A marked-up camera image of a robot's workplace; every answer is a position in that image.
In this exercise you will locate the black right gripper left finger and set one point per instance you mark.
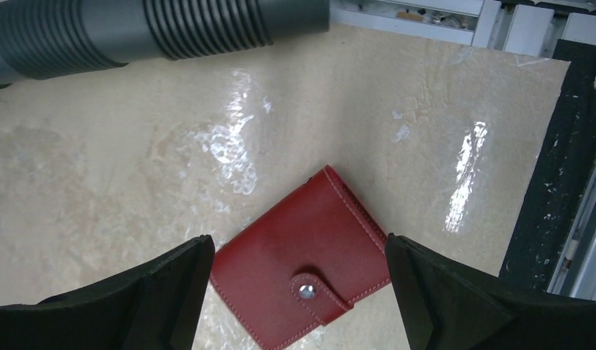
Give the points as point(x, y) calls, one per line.
point(155, 305)

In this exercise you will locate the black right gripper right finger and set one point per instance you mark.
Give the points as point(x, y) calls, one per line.
point(445, 304)

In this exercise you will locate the red leather card holder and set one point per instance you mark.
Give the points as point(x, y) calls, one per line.
point(304, 263)

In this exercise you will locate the aluminium frame rail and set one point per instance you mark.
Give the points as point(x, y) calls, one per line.
point(523, 27)

